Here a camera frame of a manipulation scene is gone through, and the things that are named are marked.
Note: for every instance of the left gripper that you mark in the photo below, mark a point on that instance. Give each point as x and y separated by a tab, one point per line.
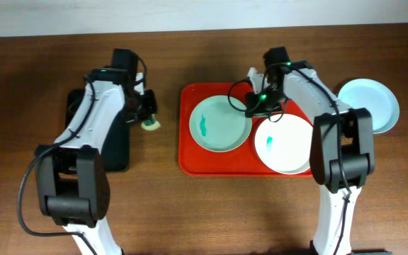
147	107

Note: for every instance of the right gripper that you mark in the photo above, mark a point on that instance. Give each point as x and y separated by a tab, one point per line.
261	107

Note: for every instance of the green yellow sponge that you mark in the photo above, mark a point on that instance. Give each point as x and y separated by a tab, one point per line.
150	125

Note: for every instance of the white plate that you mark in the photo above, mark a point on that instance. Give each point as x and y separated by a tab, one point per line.
284	146

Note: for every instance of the mint green plate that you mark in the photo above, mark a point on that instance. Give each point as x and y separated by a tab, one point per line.
216	126

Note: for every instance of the light blue plate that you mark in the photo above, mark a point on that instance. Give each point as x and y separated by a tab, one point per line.
376	98

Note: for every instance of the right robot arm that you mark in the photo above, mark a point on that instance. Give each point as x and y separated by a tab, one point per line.
342	149

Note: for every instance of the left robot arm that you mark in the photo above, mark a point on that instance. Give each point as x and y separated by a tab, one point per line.
71	174

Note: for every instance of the black plastic tray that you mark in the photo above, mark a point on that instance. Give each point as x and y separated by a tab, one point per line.
115	151

